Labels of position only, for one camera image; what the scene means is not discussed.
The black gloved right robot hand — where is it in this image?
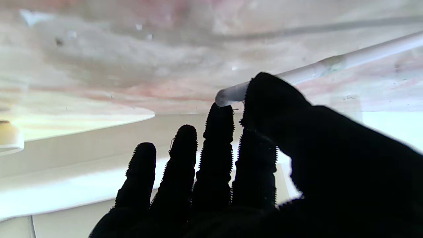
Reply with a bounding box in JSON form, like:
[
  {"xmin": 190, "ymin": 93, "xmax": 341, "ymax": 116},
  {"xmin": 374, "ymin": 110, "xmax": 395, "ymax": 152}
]
[{"xmin": 89, "ymin": 72, "xmax": 423, "ymax": 238}]

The white straw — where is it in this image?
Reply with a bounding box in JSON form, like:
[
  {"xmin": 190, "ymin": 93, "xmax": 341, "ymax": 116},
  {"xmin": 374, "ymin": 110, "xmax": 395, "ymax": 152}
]
[{"xmin": 215, "ymin": 30, "xmax": 423, "ymax": 107}]

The light wooden coffee table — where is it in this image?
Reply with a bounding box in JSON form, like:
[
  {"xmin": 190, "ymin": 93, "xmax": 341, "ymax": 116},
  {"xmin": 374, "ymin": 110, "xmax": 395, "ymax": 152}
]
[{"xmin": 0, "ymin": 105, "xmax": 156, "ymax": 142}]

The beige sofa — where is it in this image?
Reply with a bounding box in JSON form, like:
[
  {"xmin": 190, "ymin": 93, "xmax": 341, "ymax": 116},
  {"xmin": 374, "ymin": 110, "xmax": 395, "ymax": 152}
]
[{"xmin": 0, "ymin": 114, "xmax": 301, "ymax": 238}]

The wooden bowl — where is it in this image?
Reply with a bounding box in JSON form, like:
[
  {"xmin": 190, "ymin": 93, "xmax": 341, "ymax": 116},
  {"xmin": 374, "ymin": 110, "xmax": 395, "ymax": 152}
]
[{"xmin": 0, "ymin": 120, "xmax": 25, "ymax": 156}]

